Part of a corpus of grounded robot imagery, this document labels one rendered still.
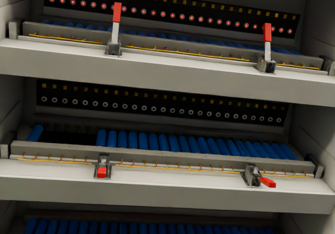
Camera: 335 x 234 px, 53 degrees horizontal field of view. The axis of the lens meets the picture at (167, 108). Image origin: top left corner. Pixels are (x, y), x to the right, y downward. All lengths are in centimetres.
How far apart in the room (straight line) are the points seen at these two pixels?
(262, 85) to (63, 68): 33
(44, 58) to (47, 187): 21
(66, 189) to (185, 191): 20
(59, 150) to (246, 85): 34
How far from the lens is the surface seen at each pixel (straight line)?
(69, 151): 61
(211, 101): 73
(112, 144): 63
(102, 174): 51
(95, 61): 55
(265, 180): 58
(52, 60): 56
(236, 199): 62
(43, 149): 61
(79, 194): 58
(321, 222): 75
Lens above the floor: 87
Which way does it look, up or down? 4 degrees down
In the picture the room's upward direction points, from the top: 6 degrees clockwise
